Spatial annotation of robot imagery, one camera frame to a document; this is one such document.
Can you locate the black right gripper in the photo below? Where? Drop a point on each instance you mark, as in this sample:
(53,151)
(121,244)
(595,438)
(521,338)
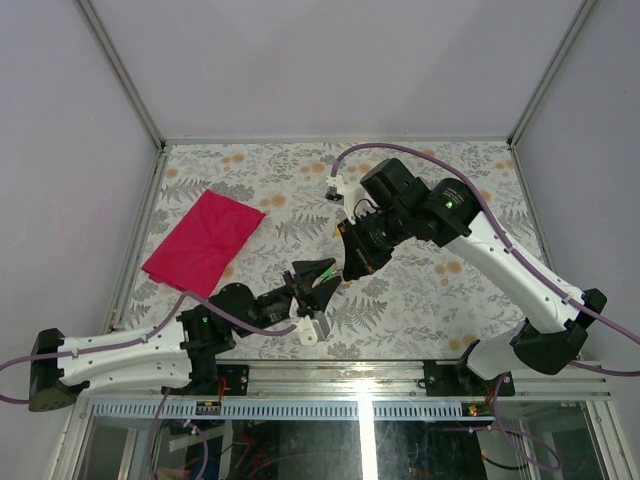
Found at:
(359,259)

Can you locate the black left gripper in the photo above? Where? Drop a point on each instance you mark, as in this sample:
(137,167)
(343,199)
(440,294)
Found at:
(308,275)

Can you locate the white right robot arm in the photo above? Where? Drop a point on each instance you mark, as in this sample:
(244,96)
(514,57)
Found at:
(390,205)

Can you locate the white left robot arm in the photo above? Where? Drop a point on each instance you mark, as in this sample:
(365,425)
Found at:
(179,354)

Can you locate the red cloth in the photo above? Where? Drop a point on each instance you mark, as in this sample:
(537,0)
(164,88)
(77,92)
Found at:
(201,246)

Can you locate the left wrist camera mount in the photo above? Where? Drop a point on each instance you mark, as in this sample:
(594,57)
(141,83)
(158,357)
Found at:
(312,329)

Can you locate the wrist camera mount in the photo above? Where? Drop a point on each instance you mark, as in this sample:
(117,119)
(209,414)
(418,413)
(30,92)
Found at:
(312,329)
(351,196)

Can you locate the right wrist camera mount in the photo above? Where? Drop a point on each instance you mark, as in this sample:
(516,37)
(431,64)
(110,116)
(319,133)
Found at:
(351,196)

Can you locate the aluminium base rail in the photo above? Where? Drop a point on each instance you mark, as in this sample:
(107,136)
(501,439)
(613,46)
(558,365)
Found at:
(433,379)

